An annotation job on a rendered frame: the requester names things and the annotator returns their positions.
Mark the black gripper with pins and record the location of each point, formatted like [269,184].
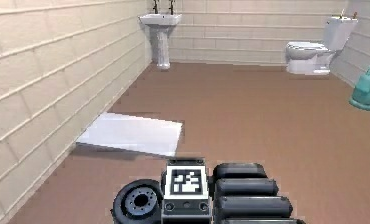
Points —
[138,203]

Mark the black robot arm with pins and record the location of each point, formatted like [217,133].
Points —
[246,196]

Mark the white flat floor mat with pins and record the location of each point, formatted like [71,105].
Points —
[133,133]

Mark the dark bronze sink tap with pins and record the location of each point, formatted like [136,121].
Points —
[172,6]
[155,6]

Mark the white toilet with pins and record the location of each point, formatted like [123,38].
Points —
[309,53]

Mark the teal round bin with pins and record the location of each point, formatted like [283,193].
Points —
[365,90]

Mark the white pedestal sink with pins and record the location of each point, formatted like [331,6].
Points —
[159,30]

